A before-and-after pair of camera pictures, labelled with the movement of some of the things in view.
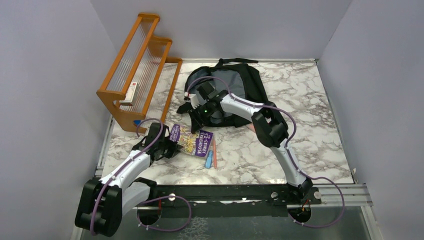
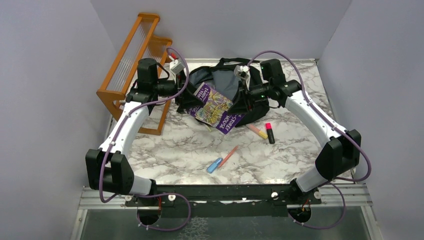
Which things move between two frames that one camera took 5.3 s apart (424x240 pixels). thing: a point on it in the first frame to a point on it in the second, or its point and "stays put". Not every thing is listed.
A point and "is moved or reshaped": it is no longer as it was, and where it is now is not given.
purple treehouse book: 199,144 is moved or reshaped
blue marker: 209,159 to 214,165
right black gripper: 197,124 to 240,105
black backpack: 237,77 stays put
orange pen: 215,154 to 226,159
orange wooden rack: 141,80 stays put
